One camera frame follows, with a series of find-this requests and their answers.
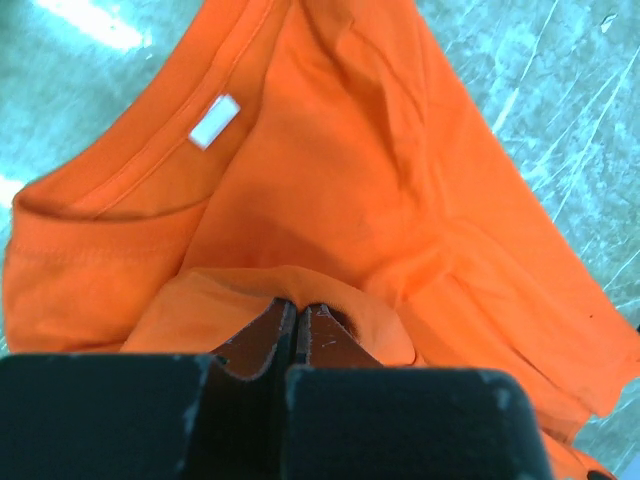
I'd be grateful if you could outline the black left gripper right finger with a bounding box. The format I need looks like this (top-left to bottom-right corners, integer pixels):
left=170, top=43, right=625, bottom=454
left=284, top=305, right=552, bottom=479

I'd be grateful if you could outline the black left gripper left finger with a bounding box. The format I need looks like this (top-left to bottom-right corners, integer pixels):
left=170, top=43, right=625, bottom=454
left=1, top=299, right=295, bottom=479

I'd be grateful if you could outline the orange t-shirt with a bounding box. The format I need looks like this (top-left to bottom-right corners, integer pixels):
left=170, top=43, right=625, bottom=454
left=2, top=1, right=639, bottom=479

